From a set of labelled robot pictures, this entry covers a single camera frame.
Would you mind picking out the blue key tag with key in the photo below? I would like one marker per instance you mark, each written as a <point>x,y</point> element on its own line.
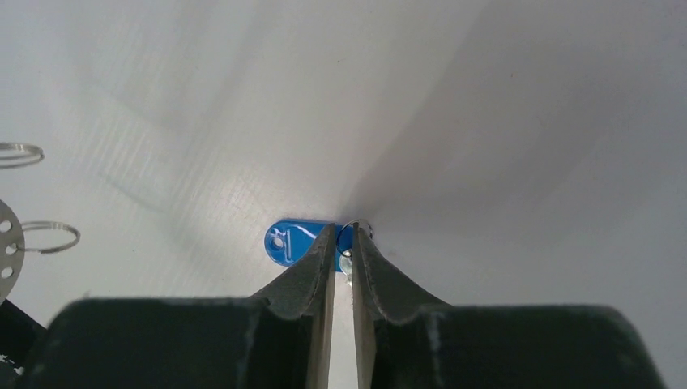
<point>287,241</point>

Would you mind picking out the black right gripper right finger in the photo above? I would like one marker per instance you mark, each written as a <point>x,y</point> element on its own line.
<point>406,337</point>

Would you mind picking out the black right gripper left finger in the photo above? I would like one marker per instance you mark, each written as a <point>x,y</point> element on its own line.
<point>279,337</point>

